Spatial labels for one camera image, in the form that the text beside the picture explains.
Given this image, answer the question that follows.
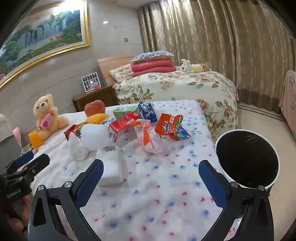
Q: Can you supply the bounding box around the wooden nightstand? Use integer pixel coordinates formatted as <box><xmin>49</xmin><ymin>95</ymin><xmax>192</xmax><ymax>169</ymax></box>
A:
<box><xmin>72</xmin><ymin>85</ymin><xmax>119</xmax><ymax>113</ymax></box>

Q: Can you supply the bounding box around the white plush toy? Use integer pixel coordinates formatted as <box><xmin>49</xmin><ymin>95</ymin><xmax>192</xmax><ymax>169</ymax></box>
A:
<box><xmin>68</xmin><ymin>123</ymin><xmax>112</xmax><ymax>162</ymax></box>

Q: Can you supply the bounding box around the blue packet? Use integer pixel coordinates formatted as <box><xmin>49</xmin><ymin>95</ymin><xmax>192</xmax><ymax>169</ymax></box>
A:
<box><xmin>138</xmin><ymin>101</ymin><xmax>158</xmax><ymax>122</ymax></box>

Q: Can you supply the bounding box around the white tissue pack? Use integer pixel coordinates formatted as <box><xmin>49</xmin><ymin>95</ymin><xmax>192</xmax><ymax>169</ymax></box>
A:
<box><xmin>96</xmin><ymin>146</ymin><xmax>124</xmax><ymax>186</ymax></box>

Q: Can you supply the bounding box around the beige patterned curtain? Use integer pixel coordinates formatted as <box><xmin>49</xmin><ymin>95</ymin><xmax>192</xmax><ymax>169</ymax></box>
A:
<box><xmin>137</xmin><ymin>0</ymin><xmax>296</xmax><ymax>121</ymax></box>

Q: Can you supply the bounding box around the pink cloth covered furniture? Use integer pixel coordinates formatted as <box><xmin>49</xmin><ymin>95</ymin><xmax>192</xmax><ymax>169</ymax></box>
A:
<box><xmin>279</xmin><ymin>70</ymin><xmax>296</xmax><ymax>142</ymax></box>

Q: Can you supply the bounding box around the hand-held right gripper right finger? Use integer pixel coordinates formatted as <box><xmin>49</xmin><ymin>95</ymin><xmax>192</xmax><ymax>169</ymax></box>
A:
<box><xmin>198</xmin><ymin>159</ymin><xmax>275</xmax><ymax>241</ymax></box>

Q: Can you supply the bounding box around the yellow plush toy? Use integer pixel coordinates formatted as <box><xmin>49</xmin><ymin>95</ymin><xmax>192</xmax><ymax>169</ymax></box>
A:
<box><xmin>191</xmin><ymin>61</ymin><xmax>212</xmax><ymax>73</ymax></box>

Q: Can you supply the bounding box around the red yellow apple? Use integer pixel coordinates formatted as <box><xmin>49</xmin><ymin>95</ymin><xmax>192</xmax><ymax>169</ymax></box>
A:
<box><xmin>84</xmin><ymin>100</ymin><xmax>105</xmax><ymax>116</ymax></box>

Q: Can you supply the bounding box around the gold framed landscape painting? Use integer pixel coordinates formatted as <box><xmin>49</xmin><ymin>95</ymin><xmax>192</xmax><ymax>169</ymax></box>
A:
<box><xmin>0</xmin><ymin>0</ymin><xmax>90</xmax><ymax>90</ymax></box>

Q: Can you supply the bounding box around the blue white patterned cushion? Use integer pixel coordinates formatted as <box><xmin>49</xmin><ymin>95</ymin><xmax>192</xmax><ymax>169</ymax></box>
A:
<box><xmin>129</xmin><ymin>51</ymin><xmax>175</xmax><ymax>64</ymax></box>

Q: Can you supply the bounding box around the yellow foam fruit net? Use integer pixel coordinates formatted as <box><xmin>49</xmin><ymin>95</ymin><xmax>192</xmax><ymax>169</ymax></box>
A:
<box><xmin>28</xmin><ymin>130</ymin><xmax>43</xmax><ymax>149</ymax></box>
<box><xmin>85</xmin><ymin>113</ymin><xmax>109</xmax><ymax>124</ymax></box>

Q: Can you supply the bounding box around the person's left hand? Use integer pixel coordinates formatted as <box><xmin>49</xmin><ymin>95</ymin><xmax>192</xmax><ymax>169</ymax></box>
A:
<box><xmin>8</xmin><ymin>194</ymin><xmax>32</xmax><ymax>230</ymax></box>

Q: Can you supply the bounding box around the white flower print bedsheet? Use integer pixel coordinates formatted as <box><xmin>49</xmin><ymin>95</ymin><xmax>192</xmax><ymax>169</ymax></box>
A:
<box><xmin>23</xmin><ymin>100</ymin><xmax>241</xmax><ymax>241</ymax></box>

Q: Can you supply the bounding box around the bed with floral bedspread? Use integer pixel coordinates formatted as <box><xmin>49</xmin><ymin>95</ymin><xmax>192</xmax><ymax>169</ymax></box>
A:
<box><xmin>112</xmin><ymin>66</ymin><xmax>239</xmax><ymax>142</ymax></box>

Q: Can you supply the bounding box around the white trash bin black liner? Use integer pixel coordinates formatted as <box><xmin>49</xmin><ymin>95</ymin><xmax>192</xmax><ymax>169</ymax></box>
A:
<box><xmin>215</xmin><ymin>130</ymin><xmax>280</xmax><ymax>193</ymax></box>

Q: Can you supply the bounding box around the floral pillow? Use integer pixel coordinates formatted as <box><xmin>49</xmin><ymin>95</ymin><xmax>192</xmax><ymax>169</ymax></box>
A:
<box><xmin>109</xmin><ymin>63</ymin><xmax>134</xmax><ymax>82</ymax></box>

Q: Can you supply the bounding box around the red snack packet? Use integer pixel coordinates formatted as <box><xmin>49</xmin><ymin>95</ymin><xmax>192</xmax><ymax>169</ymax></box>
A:
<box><xmin>63</xmin><ymin>124</ymin><xmax>84</xmax><ymax>141</ymax></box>

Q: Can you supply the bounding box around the green carton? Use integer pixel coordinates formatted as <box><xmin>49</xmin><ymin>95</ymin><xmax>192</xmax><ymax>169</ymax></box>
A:
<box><xmin>112</xmin><ymin>105</ymin><xmax>139</xmax><ymax>120</ymax></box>

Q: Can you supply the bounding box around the orange red snack bag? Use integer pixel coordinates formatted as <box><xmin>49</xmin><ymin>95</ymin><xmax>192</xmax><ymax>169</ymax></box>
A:
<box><xmin>154</xmin><ymin>113</ymin><xmax>192</xmax><ymax>141</ymax></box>

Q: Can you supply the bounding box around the wooden headboard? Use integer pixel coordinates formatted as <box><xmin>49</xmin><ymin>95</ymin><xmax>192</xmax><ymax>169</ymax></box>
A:
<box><xmin>97</xmin><ymin>54</ymin><xmax>133</xmax><ymax>86</ymax></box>

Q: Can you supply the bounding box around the white bunny plush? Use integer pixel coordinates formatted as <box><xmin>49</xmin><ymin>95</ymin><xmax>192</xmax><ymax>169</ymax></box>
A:
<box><xmin>180</xmin><ymin>59</ymin><xmax>193</xmax><ymax>73</ymax></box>

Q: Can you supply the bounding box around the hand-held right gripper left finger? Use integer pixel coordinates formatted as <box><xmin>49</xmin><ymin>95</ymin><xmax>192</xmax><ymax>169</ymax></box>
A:
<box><xmin>28</xmin><ymin>159</ymin><xmax>104</xmax><ymax>241</ymax></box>

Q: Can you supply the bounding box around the beige teddy bear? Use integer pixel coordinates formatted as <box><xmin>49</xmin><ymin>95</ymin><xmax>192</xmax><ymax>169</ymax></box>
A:
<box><xmin>33</xmin><ymin>93</ymin><xmax>70</xmax><ymax>142</ymax></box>

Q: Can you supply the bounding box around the photo grid frame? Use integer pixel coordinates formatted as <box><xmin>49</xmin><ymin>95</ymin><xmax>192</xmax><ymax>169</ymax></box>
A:
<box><xmin>81</xmin><ymin>72</ymin><xmax>102</xmax><ymax>93</ymax></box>

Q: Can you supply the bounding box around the pink plastic item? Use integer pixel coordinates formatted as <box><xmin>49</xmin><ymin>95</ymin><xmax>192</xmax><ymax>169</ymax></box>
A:
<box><xmin>13</xmin><ymin>127</ymin><xmax>23</xmax><ymax>149</ymax></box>

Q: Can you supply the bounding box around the orange white plastic wrapper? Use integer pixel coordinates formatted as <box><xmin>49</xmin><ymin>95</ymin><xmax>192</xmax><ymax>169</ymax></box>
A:
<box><xmin>134</xmin><ymin>119</ymin><xmax>163</xmax><ymax>154</ymax></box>

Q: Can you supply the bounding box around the red carton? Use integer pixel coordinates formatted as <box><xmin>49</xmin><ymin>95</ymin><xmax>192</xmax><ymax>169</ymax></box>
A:
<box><xmin>108</xmin><ymin>111</ymin><xmax>141</xmax><ymax>142</ymax></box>

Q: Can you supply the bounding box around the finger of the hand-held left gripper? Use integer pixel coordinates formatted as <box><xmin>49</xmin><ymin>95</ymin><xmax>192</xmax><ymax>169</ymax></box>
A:
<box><xmin>5</xmin><ymin>153</ymin><xmax>50</xmax><ymax>178</ymax></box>
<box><xmin>8</xmin><ymin>152</ymin><xmax>35</xmax><ymax>168</ymax></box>

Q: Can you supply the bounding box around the folded red blanket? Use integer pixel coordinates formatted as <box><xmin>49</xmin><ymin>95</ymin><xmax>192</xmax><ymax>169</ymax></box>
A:
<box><xmin>131</xmin><ymin>58</ymin><xmax>176</xmax><ymax>77</ymax></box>

